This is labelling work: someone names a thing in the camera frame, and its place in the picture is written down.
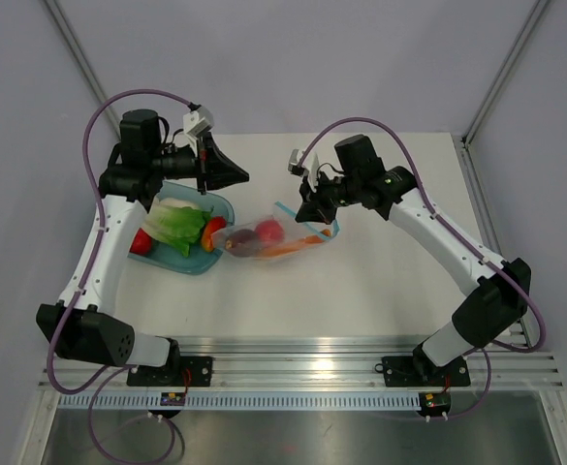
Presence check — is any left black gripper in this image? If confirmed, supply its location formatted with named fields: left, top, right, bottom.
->
left=149, top=132, right=249, bottom=195

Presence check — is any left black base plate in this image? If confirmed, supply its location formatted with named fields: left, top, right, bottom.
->
left=126, top=356, right=213, bottom=388

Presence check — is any clear zip top bag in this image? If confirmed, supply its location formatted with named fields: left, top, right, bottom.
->
left=211, top=201, right=340, bottom=262

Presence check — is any teal plastic food container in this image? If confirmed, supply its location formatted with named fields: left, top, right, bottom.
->
left=129, top=181, right=236, bottom=275

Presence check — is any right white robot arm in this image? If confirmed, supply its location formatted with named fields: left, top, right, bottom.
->
left=288, top=135, right=531, bottom=384

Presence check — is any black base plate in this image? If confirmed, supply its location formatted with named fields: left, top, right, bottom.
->
left=374, top=356, right=471, bottom=388
left=126, top=356, right=213, bottom=388

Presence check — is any white slotted cable duct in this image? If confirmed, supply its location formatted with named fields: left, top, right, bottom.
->
left=58, top=391, right=421, bottom=412

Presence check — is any red toy apple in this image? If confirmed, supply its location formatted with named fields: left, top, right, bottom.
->
left=255, top=219, right=285, bottom=244

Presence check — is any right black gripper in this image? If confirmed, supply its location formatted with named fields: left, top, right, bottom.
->
left=298, top=169, right=362, bottom=226

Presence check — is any orange toy pepper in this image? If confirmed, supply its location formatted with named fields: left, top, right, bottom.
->
left=201, top=216, right=227, bottom=253

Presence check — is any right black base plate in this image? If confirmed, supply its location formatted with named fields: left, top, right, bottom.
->
left=374, top=356, right=471, bottom=388

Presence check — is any red toy tomato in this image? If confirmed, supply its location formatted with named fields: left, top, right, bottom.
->
left=129, top=229, right=153, bottom=256

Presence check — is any white cauliflower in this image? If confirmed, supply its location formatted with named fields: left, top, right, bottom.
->
left=159, top=198, right=201, bottom=210

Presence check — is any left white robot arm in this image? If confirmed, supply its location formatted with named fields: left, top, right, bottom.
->
left=36, top=105, right=249, bottom=395

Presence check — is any aluminium rail frame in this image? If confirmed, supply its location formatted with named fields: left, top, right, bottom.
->
left=38, top=336, right=563, bottom=392

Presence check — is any green toy lettuce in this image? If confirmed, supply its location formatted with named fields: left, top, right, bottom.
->
left=142, top=203, right=211, bottom=258

